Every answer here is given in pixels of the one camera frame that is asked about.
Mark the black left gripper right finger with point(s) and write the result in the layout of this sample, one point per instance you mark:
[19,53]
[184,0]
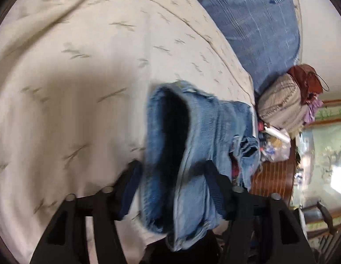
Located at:
[261,229]

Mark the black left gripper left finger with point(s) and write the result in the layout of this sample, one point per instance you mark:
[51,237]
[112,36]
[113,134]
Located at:
[65,238]

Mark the blue denim jeans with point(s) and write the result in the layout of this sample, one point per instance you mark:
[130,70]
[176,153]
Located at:
[185,128]

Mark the dark wooden chair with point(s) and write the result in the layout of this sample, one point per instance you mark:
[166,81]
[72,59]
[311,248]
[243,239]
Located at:
[322,229]

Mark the clear plastic bag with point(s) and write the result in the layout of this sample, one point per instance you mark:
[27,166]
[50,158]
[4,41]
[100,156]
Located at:
[275,144]

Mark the beige striped fabric bundle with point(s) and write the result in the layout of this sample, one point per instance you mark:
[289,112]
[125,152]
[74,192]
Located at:
[280,105]

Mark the red-brown cloth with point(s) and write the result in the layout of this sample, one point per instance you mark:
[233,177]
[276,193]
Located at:
[311,85]

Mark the cream leaf-print blanket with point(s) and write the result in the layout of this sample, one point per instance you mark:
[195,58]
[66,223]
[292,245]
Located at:
[74,82]

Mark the blue striped bed sheet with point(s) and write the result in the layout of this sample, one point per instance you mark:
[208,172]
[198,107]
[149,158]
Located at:
[264,34]

